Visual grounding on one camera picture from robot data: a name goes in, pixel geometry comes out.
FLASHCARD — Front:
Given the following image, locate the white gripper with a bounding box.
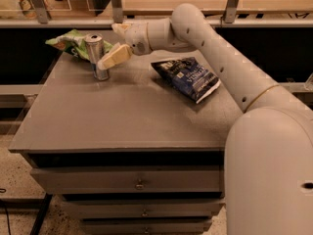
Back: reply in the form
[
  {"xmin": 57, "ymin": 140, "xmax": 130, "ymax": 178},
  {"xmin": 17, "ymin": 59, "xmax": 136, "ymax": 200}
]
[{"xmin": 97, "ymin": 23, "xmax": 151, "ymax": 71}]

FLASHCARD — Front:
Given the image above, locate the silver redbull can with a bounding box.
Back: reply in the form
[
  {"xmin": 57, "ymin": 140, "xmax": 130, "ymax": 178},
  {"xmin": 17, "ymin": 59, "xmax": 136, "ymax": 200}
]
[{"xmin": 84, "ymin": 33, "xmax": 110, "ymax": 81}]

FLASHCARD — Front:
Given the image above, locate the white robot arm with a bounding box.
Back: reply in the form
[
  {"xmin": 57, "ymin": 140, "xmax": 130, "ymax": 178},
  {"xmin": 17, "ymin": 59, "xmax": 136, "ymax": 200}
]
[{"xmin": 112, "ymin": 4, "xmax": 313, "ymax": 235}]

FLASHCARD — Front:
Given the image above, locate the green chip bag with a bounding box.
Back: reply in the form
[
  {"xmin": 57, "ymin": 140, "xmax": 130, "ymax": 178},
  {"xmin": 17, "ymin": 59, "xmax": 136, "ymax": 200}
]
[{"xmin": 45, "ymin": 28, "xmax": 114, "ymax": 62}]

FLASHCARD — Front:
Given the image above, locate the blue chip bag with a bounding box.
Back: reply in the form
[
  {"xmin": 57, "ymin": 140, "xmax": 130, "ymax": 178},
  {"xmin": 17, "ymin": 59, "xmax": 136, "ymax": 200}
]
[{"xmin": 151, "ymin": 57, "xmax": 221, "ymax": 104}]

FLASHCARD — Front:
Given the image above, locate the colourful package behind glass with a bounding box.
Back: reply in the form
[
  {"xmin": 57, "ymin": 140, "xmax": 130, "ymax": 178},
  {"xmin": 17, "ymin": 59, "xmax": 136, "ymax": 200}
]
[{"xmin": 0, "ymin": 0, "xmax": 37, "ymax": 20}]

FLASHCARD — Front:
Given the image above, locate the grey drawer cabinet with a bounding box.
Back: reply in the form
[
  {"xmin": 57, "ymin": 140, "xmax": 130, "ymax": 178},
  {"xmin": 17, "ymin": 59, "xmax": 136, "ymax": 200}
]
[{"xmin": 10, "ymin": 51, "xmax": 241, "ymax": 223}]

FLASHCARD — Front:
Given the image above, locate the top grey drawer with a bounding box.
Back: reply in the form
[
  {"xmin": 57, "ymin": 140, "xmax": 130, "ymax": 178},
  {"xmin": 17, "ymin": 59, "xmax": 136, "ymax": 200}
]
[{"xmin": 30, "ymin": 166, "xmax": 223, "ymax": 195}]

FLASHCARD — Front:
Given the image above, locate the grey drawer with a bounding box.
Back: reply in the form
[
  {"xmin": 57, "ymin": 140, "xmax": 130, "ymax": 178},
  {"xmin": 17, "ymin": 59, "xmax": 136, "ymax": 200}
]
[
  {"xmin": 30, "ymin": 166, "xmax": 223, "ymax": 195},
  {"xmin": 62, "ymin": 199, "xmax": 223, "ymax": 219},
  {"xmin": 80, "ymin": 218, "xmax": 211, "ymax": 235}
]

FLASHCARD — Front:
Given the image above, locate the bottom grey drawer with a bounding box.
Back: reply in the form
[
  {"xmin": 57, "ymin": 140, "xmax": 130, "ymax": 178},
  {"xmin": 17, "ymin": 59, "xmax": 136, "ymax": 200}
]
[{"xmin": 80, "ymin": 218, "xmax": 211, "ymax": 235}]

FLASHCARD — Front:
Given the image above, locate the middle grey drawer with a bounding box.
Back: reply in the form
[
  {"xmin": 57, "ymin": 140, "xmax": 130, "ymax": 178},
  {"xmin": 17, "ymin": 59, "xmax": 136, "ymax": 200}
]
[{"xmin": 62, "ymin": 199, "xmax": 223, "ymax": 219}]

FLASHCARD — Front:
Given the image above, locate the grey metal rail frame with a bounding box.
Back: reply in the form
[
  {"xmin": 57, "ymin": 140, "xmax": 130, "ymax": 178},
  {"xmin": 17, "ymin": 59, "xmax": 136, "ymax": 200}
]
[{"xmin": 1, "ymin": 0, "xmax": 313, "ymax": 28}]

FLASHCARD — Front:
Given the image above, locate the black cable on floor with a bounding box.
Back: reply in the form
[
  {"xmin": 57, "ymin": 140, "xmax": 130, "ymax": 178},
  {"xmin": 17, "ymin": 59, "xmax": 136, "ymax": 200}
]
[{"xmin": 0, "ymin": 188, "xmax": 13, "ymax": 235}]

